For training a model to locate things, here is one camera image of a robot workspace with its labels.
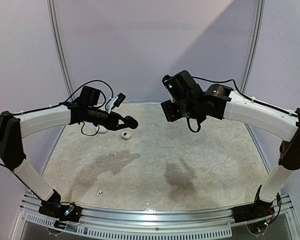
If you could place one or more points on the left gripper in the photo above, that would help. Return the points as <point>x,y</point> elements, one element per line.
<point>112,123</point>

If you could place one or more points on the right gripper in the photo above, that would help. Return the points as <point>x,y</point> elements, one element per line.
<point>170,111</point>

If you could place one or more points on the black charging case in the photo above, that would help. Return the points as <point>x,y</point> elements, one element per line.
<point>130,122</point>

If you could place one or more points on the white oval charging case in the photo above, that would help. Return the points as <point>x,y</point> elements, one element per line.
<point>101,130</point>

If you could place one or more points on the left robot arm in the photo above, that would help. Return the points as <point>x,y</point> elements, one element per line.
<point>15,127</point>

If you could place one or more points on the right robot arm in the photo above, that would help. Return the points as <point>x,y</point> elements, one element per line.
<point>188,100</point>

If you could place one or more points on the white open charging case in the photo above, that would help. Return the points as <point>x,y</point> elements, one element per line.
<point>125,135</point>

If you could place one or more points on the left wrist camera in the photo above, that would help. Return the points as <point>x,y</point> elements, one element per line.
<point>114,102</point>

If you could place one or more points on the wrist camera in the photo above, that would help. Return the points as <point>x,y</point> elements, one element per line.
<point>114,102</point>
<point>166,80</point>

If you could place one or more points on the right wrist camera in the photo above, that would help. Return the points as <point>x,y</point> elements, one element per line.
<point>166,80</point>

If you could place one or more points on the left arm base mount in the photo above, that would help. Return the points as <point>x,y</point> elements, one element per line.
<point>61,211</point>

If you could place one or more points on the right aluminium corner post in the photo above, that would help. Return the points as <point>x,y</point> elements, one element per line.
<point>250,24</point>

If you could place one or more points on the aluminium corner post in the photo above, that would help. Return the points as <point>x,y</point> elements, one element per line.
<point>250,24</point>
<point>51,5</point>

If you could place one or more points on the aluminium front rail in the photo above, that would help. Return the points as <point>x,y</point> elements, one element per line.
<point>113,224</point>

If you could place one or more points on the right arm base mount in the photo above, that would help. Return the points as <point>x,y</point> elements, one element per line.
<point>252,211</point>

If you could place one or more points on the left aluminium corner post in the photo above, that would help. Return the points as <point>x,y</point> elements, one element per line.
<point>51,5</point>

